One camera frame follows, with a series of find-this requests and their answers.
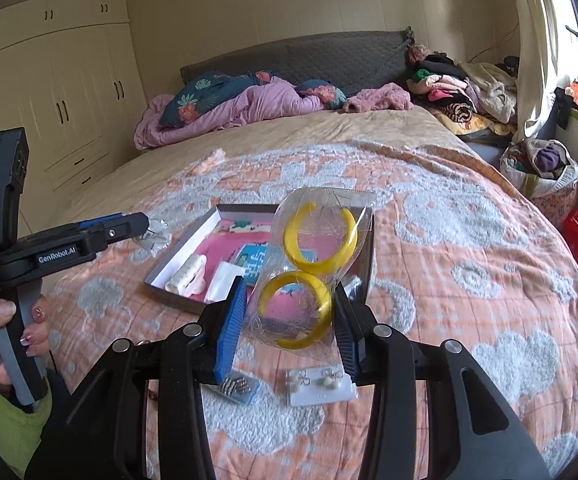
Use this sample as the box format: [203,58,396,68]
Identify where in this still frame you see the clear bag white card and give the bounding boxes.
[204,261,245,304]

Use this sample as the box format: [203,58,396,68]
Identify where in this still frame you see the white hair claw clip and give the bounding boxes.
[164,255,207,298]

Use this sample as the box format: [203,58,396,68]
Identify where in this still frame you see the clear box rhinestone hairpins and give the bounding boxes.
[210,370,261,405]

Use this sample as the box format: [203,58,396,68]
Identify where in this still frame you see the bow pearl earrings card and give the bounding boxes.
[286,365,357,408]

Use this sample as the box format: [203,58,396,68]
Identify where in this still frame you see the bagged yellow hoop earrings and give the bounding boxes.
[243,188,376,362]

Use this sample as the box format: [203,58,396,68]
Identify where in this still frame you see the silver jewelry plastic bag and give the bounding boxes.
[133,219,172,257]

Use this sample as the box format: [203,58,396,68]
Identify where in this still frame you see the dark cardboard box tray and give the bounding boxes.
[144,204,374,314]

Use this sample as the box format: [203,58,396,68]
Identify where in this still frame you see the cream wardrobe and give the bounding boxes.
[0,0,146,234]

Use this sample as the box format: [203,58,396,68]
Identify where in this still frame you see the dark floral pillow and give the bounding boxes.
[160,70,275,128]

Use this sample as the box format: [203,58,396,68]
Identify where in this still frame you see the tan bed sheet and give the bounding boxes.
[48,106,474,226]

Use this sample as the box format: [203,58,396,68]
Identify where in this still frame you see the purple blanket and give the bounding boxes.
[133,77,325,150]

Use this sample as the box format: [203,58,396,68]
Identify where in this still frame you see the pink fuzzy garment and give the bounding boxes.
[342,82,413,113]

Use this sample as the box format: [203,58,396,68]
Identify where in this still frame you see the floral laundry basket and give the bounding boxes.
[499,138,578,228]

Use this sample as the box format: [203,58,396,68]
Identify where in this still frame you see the pile of clothes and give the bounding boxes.
[406,44,520,148]

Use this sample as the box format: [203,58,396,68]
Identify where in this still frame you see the dark grey headboard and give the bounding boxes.
[179,27,415,96]

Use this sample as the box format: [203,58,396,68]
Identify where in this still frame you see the cream curtain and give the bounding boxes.
[512,0,560,143]

